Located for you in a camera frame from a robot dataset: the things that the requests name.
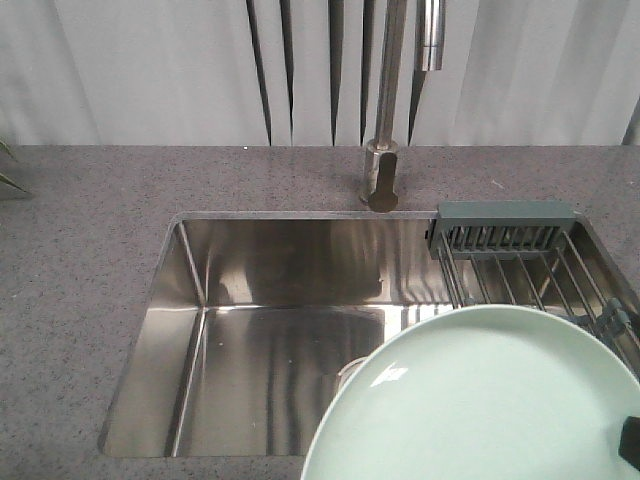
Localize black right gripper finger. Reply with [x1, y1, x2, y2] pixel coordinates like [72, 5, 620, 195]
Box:
[618, 416, 640, 470]

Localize light green round plate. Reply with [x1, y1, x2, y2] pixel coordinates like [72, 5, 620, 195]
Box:
[302, 305, 639, 479]

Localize grey metal dish rack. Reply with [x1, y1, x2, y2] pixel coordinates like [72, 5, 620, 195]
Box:
[425, 201, 639, 373]

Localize chrome kitchen faucet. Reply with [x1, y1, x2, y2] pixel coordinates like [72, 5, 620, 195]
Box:
[360, 1, 446, 213]

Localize stainless steel sink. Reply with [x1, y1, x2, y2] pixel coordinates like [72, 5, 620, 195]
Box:
[101, 209, 457, 457]

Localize white pleated curtain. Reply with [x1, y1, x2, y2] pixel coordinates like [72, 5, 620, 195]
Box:
[1, 1, 639, 146]

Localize green spider plant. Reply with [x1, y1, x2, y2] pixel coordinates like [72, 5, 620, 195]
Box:
[0, 139, 33, 199]

